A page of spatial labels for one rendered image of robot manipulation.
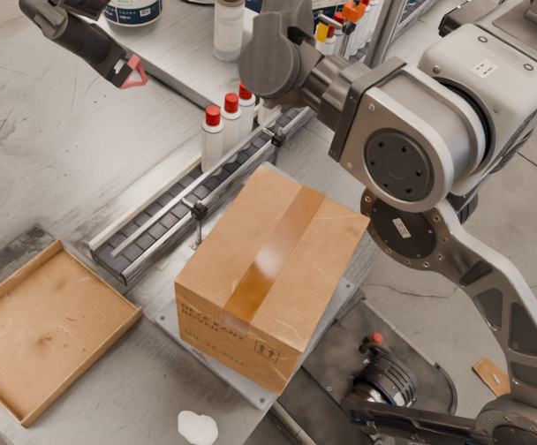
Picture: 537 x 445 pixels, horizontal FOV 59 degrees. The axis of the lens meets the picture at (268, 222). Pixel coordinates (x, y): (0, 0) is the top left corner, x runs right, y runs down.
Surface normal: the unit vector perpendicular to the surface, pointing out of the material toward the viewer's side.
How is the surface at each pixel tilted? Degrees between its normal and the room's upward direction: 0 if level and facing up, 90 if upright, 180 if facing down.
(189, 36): 0
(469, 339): 0
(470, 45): 0
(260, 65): 51
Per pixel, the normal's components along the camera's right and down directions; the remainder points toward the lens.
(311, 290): 0.11, -0.55
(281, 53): -0.48, 0.06
